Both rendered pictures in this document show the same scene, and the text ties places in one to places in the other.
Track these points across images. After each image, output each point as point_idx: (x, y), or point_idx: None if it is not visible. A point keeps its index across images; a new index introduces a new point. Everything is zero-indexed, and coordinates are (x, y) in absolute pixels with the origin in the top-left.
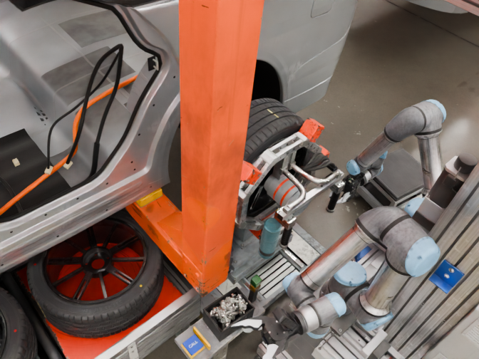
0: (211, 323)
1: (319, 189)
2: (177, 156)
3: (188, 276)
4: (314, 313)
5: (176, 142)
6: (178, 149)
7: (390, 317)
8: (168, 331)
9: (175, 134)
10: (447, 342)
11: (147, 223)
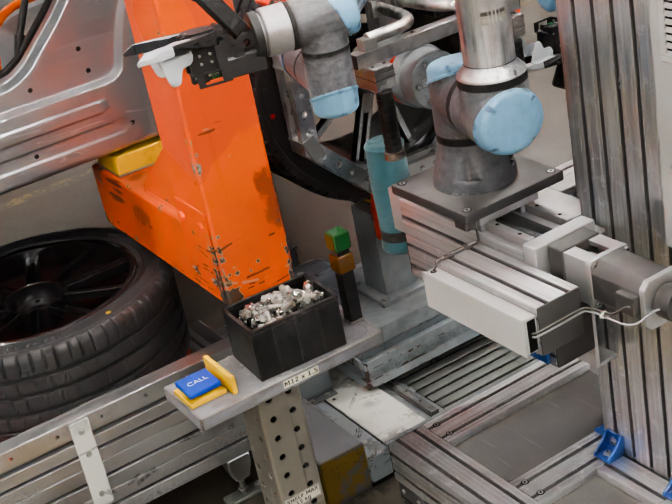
0: (238, 334)
1: (452, 18)
2: (288, 232)
3: (199, 264)
4: (280, 4)
5: (291, 212)
6: (294, 221)
7: (521, 91)
8: (185, 444)
9: (292, 202)
10: (663, 118)
11: (131, 204)
